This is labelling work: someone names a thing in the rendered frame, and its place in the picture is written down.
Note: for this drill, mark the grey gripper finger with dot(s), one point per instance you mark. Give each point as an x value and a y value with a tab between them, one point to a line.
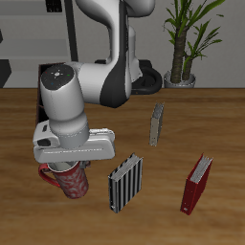
85	164

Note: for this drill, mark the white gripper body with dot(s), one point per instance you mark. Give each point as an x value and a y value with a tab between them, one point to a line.
95	150

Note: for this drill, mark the red patterned mug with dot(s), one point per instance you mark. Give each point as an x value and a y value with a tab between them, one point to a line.
71	183

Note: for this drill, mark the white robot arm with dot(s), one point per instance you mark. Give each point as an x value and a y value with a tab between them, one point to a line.
95	81

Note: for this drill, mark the black white striped book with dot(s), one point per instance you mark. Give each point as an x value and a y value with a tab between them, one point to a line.
126	185

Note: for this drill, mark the grey book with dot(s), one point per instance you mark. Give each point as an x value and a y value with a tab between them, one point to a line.
156	124

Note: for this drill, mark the red book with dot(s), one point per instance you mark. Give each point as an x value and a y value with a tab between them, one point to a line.
194	188

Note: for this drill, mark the green pot plant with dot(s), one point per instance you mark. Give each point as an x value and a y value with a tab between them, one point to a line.
178	54

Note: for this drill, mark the black upright post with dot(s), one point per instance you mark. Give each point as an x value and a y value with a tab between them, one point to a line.
72	32

